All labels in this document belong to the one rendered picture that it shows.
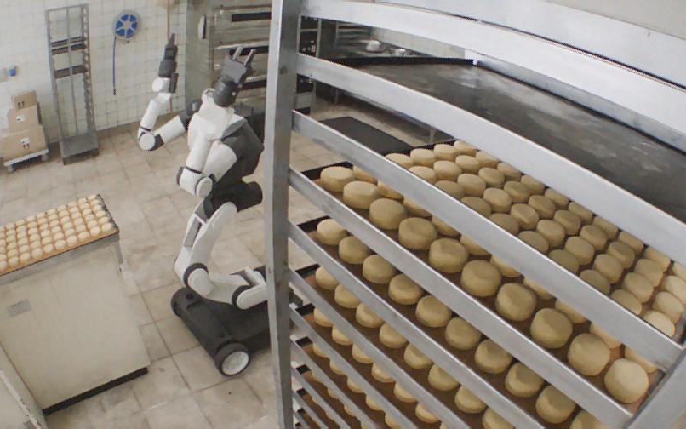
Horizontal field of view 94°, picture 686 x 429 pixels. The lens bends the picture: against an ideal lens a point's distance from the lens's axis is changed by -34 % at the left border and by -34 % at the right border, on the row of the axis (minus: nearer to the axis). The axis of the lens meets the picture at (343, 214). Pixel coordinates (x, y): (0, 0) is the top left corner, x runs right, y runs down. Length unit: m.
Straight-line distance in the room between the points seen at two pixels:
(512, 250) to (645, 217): 0.15
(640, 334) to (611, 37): 0.23
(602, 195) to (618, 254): 0.33
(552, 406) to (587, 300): 0.18
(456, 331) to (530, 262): 0.19
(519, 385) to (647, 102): 0.35
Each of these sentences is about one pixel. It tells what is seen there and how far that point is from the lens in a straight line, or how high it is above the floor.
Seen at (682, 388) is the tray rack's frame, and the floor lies 1.59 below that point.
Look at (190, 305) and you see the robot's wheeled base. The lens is 2.45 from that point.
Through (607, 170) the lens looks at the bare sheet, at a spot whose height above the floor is 1.67.
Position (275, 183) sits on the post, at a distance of 0.69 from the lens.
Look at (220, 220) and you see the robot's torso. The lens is 1.99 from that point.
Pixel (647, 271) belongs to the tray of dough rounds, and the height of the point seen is 1.51.
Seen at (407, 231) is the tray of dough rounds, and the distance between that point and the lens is 0.56.
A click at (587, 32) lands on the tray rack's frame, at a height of 1.80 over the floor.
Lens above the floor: 1.80
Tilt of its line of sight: 30 degrees down
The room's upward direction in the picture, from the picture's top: 5 degrees clockwise
